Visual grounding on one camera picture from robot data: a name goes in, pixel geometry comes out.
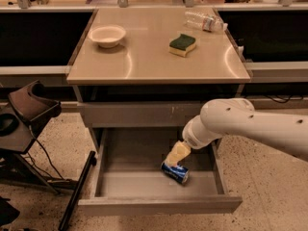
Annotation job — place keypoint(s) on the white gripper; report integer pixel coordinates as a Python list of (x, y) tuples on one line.
[(191, 138)]

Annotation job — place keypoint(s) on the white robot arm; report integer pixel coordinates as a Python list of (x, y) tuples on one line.
[(237, 116)]

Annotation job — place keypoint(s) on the blue pepsi can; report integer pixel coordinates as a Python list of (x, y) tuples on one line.
[(179, 174)]

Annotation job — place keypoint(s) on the grey closed top drawer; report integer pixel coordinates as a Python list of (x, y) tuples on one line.
[(138, 114)]

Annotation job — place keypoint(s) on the clear plastic water bottle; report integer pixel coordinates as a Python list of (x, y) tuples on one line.
[(204, 22)]

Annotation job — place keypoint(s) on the grey open middle drawer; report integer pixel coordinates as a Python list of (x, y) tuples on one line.
[(128, 179)]

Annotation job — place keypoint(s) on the grey metal counter cabinet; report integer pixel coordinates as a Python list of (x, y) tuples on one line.
[(141, 69)]

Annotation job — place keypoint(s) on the green yellow sponge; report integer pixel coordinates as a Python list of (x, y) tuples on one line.
[(182, 45)]

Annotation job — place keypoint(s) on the black metal stand leg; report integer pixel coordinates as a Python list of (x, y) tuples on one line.
[(90, 162)]

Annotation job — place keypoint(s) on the white paper bowl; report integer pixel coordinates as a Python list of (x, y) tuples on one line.
[(107, 36)]

